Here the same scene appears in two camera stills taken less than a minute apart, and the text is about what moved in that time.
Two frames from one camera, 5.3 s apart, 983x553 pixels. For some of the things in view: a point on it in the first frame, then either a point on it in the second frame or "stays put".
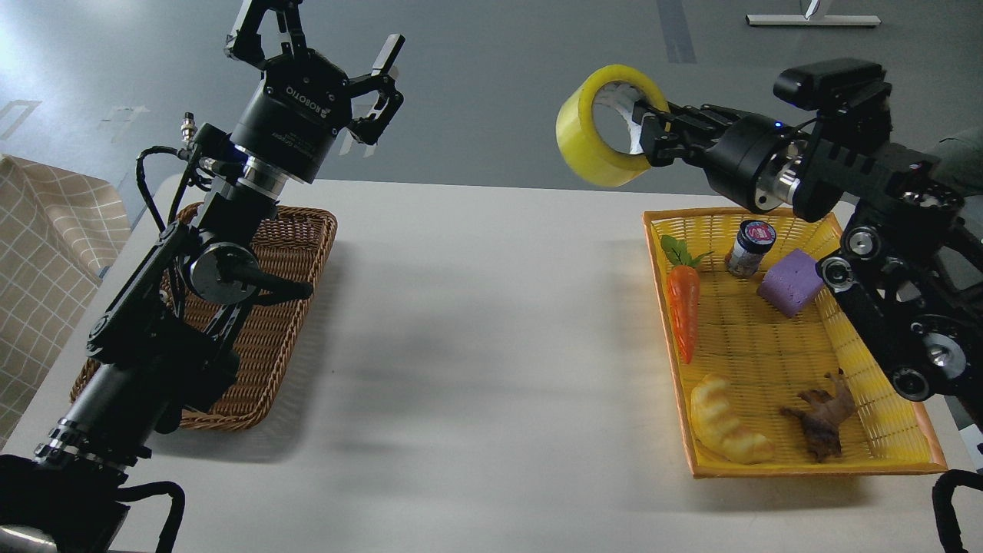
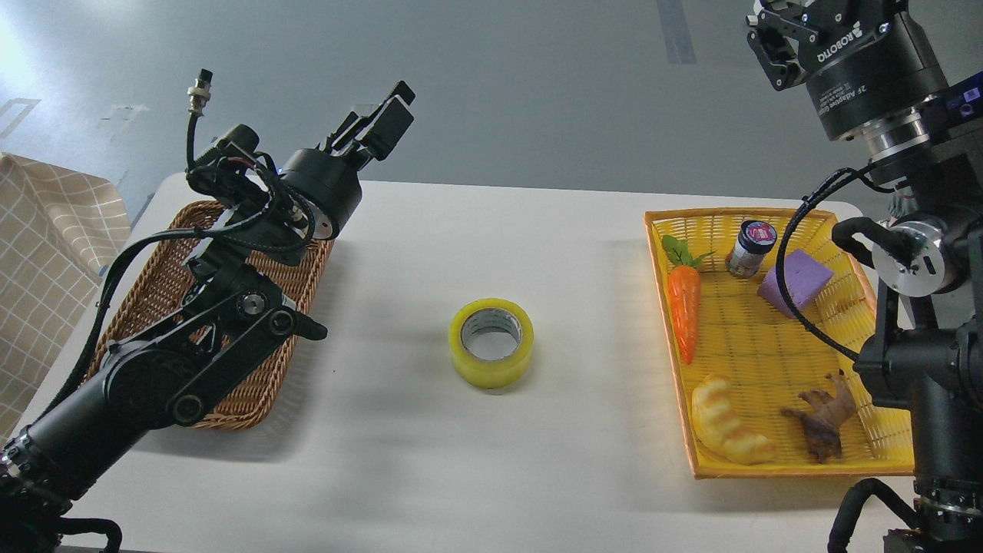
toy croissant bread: x=717 y=424 stays put
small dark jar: x=754 y=238 stays put
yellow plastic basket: x=776 y=373 stays put
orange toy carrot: x=683 y=293 stays put
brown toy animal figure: x=824 y=415 stays put
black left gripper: x=290 y=120 -> x=328 y=181
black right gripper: x=756 y=160 -> x=870 y=67
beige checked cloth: x=57 y=233 stays put
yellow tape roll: x=589 y=158 -> x=491 y=342
